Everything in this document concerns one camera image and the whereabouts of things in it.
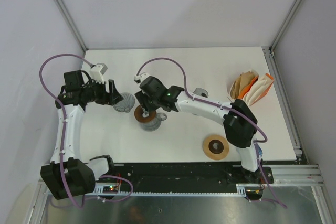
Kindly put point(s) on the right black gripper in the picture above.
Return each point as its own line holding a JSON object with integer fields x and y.
{"x": 142, "y": 96}

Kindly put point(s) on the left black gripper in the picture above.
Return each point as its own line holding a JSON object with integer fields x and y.
{"x": 109, "y": 98}

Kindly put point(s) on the clear grey glass dripper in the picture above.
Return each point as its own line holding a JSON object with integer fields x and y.
{"x": 126, "y": 105}

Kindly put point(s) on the glass server with handle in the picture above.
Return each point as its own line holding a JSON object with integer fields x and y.
{"x": 155, "y": 123}

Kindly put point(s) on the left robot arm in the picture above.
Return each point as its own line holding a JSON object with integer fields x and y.
{"x": 67, "y": 175}

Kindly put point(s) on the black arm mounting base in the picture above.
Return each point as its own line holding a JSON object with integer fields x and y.
{"x": 228, "y": 173}

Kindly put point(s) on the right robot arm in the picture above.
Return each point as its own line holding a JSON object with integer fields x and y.
{"x": 236, "y": 118}

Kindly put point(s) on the brown paper filter stack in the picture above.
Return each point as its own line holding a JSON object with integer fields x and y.
{"x": 240, "y": 83}

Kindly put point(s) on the orange white filter holder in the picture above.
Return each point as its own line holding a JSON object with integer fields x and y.
{"x": 250, "y": 87}

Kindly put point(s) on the white paper filter stack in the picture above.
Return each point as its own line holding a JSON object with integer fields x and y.
{"x": 259, "y": 89}

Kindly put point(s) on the blue ribbed dripper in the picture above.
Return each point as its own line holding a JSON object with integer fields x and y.
{"x": 259, "y": 151}

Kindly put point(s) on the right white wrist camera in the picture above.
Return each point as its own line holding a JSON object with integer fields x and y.
{"x": 140, "y": 77}

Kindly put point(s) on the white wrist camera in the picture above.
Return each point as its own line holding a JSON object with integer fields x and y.
{"x": 97, "y": 72}
{"x": 140, "y": 77}

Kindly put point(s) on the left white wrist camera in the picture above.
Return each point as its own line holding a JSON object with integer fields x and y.
{"x": 97, "y": 72}

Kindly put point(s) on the white slotted cable duct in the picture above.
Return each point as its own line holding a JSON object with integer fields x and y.
{"x": 216, "y": 189}

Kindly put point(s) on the aluminium frame rail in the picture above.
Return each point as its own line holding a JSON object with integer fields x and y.
{"x": 292, "y": 174}

